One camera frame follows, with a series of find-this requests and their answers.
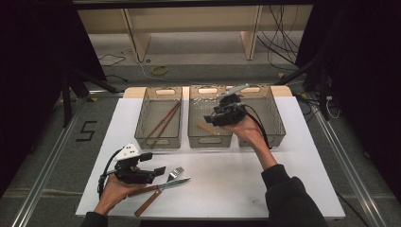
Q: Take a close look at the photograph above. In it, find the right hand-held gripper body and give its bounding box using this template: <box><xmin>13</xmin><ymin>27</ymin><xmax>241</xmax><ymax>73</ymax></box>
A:
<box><xmin>217</xmin><ymin>83</ymin><xmax>250</xmax><ymax>127</ymax></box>

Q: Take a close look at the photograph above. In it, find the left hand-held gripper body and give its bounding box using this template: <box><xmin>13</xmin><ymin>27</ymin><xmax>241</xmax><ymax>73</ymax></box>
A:
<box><xmin>113</xmin><ymin>143</ymin><xmax>156</xmax><ymax>185</ymax></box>

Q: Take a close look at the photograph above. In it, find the knife with wooden handle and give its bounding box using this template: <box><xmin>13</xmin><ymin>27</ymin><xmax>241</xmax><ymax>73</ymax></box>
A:
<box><xmin>127</xmin><ymin>176</ymin><xmax>192</xmax><ymax>198</ymax></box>

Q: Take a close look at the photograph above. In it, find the grey transparent plastic bin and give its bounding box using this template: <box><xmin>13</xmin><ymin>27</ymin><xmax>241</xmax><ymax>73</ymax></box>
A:
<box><xmin>233</xmin><ymin>84</ymin><xmax>287</xmax><ymax>148</ymax></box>
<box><xmin>187</xmin><ymin>84</ymin><xmax>234</xmax><ymax>148</ymax></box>
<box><xmin>134</xmin><ymin>86</ymin><xmax>183</xmax><ymax>149</ymax></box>

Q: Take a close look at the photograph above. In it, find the fork with wooden handle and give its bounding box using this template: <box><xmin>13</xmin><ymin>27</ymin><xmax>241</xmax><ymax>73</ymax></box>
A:
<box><xmin>134</xmin><ymin>166</ymin><xmax>185</xmax><ymax>218</ymax></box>

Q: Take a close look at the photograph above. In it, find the brown wooden chopstick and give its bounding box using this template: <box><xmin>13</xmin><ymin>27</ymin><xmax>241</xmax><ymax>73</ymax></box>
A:
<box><xmin>151</xmin><ymin>104</ymin><xmax>183</xmax><ymax>148</ymax></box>
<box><xmin>146</xmin><ymin>100</ymin><xmax>182</xmax><ymax>140</ymax></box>

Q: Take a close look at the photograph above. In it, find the person's right hand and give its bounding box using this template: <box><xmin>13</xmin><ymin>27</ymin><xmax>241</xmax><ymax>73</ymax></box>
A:
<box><xmin>220</xmin><ymin>116</ymin><xmax>272</xmax><ymax>159</ymax></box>

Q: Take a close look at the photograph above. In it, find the person's left hand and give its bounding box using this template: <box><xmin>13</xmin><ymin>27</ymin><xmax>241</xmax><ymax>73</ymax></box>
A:
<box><xmin>94</xmin><ymin>174</ymin><xmax>148</xmax><ymax>216</ymax></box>

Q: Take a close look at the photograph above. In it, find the white table sheet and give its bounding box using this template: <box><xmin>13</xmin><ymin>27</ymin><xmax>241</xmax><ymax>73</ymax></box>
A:
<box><xmin>75</xmin><ymin>96</ymin><xmax>346</xmax><ymax>220</ymax></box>

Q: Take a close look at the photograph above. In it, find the yellow tape roll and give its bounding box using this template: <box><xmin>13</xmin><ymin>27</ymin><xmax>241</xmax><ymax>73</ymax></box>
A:
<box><xmin>150</xmin><ymin>64</ymin><xmax>169</xmax><ymax>77</ymax></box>

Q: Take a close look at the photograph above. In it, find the black tripod stand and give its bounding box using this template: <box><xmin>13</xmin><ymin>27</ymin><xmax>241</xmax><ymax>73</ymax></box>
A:
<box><xmin>61</xmin><ymin>67</ymin><xmax>120</xmax><ymax>129</ymax></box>
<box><xmin>273</xmin><ymin>56</ymin><xmax>332</xmax><ymax>121</ymax></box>

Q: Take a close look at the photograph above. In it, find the beige wooden desk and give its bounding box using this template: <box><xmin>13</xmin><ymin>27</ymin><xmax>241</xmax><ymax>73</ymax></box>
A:
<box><xmin>77</xmin><ymin>4</ymin><xmax>313</xmax><ymax>62</ymax></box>

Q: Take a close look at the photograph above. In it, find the black curtain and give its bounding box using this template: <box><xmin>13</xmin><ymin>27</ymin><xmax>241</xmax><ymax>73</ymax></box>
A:
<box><xmin>296</xmin><ymin>0</ymin><xmax>401</xmax><ymax>202</ymax></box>
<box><xmin>0</xmin><ymin>0</ymin><xmax>107</xmax><ymax>197</ymax></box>

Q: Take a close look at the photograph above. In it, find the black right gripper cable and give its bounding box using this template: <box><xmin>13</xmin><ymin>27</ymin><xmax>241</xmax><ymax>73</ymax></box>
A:
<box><xmin>239</xmin><ymin>103</ymin><xmax>272</xmax><ymax>150</ymax></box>

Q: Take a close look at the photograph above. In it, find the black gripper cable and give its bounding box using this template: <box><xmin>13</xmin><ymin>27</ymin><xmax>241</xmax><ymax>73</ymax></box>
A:
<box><xmin>96</xmin><ymin>148</ymin><xmax>123</xmax><ymax>201</ymax></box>
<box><xmin>239</xmin><ymin>103</ymin><xmax>272</xmax><ymax>150</ymax></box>

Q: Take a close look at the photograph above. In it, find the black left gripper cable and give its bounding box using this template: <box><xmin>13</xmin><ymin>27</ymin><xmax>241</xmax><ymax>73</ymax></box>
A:
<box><xmin>96</xmin><ymin>148</ymin><xmax>123</xmax><ymax>201</ymax></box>

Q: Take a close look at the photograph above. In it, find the white floor cable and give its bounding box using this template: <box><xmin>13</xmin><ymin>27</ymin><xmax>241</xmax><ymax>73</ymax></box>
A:
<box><xmin>136</xmin><ymin>59</ymin><xmax>190</xmax><ymax>85</ymax></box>

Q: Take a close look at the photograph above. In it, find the aluminium floor rail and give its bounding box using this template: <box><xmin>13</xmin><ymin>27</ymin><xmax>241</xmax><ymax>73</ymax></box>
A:
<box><xmin>10</xmin><ymin>97</ymin><xmax>87</xmax><ymax>227</ymax></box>
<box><xmin>310</xmin><ymin>100</ymin><xmax>390</xmax><ymax>227</ymax></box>

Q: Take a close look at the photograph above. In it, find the bundle of black cables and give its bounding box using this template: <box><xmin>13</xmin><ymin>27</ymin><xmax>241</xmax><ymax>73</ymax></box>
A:
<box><xmin>256</xmin><ymin>4</ymin><xmax>301</xmax><ymax>69</ymax></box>

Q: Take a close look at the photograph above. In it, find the black floor cable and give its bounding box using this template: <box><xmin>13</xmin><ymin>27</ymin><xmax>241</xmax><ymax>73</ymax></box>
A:
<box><xmin>97</xmin><ymin>53</ymin><xmax>127</xmax><ymax>68</ymax></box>

